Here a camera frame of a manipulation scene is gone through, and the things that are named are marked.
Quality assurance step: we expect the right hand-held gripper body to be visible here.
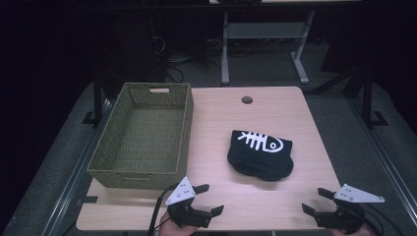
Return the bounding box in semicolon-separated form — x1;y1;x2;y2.
314;183;386;235

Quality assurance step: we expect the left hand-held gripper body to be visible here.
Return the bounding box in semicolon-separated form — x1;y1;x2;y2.
164;176;213;229

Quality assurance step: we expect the black cloth with fishbone print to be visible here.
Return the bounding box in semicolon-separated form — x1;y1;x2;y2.
226;129;295;182

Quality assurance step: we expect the green woven basket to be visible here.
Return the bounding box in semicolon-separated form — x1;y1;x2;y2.
87;82;195;191

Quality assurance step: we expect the person's left hand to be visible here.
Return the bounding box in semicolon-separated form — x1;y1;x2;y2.
158;210;199;236

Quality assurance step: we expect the person's right hand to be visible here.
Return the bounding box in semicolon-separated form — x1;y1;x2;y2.
328;223;376;236

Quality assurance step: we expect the black metal stand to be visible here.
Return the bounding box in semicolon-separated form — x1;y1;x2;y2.
81;70;103;128
360;69;389;130

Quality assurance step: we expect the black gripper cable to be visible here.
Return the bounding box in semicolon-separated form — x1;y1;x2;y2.
362;202;396;236
147;184;180;236

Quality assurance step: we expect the grey metal floor rail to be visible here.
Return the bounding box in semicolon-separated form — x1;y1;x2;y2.
40;97;114;236
347;97;417;228

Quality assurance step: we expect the black table bracket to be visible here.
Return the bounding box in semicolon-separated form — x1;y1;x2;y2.
76;195;99;205

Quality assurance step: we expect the bundle of floor cables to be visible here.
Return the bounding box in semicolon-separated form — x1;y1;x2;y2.
149;18;227;85

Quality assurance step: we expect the white metal desk frame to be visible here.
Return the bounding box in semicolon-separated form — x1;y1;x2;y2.
220;9;317;87

